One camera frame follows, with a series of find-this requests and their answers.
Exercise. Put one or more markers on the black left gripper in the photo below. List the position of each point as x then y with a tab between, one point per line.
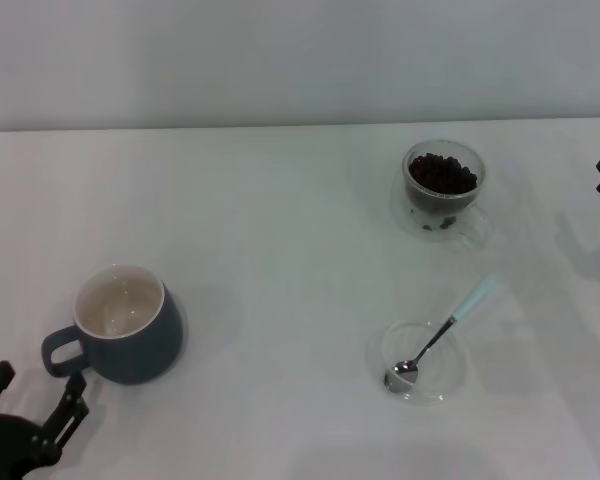
5	445

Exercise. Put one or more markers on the dark blue ceramic mug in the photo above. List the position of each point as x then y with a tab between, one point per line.
145	350

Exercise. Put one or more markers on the dark roasted coffee beans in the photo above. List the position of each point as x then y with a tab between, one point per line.
442	175

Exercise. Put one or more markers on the clear glass saucer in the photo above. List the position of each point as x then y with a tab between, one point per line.
396	215
447	372

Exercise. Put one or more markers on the clear double-wall glass cup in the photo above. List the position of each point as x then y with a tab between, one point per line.
482	226

